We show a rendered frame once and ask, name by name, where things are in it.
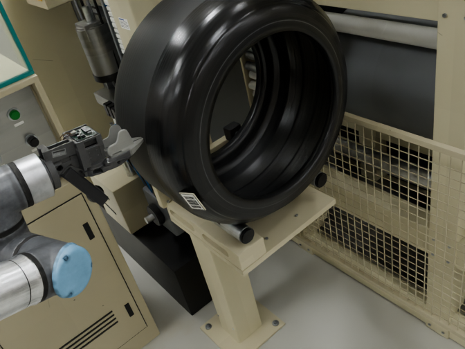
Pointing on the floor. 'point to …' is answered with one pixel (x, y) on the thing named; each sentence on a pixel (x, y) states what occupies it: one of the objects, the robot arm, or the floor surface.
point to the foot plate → (214, 329)
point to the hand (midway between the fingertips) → (138, 143)
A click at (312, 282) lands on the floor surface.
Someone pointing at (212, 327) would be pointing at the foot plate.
